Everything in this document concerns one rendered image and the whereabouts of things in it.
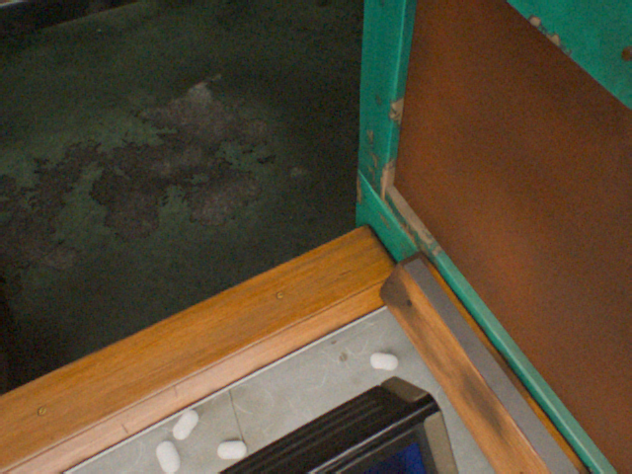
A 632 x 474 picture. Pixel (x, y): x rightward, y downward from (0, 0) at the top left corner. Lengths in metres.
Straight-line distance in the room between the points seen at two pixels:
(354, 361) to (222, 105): 1.47
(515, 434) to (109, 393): 0.47
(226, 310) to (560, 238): 0.45
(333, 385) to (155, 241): 1.14
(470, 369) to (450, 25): 0.35
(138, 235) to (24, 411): 1.08
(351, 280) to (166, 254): 1.05
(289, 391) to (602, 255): 0.43
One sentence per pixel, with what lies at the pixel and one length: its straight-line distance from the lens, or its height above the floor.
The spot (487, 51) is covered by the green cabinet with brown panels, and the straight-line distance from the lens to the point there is 0.51.
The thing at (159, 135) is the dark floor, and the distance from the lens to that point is 2.08.
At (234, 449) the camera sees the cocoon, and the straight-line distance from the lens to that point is 0.75.
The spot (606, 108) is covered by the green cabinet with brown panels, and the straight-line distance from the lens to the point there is 0.44.
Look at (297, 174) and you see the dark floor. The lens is 1.89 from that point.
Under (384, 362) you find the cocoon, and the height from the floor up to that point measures 0.76.
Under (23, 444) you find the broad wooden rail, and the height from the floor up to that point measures 0.76.
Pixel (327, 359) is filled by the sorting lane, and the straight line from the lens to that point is 0.79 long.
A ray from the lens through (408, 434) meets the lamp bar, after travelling 0.39.
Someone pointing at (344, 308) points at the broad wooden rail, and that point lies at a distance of 0.80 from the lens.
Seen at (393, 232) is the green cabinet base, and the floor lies 0.81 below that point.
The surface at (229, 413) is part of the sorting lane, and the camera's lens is 0.78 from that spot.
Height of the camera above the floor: 1.48
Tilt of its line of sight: 58 degrees down
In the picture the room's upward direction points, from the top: 4 degrees counter-clockwise
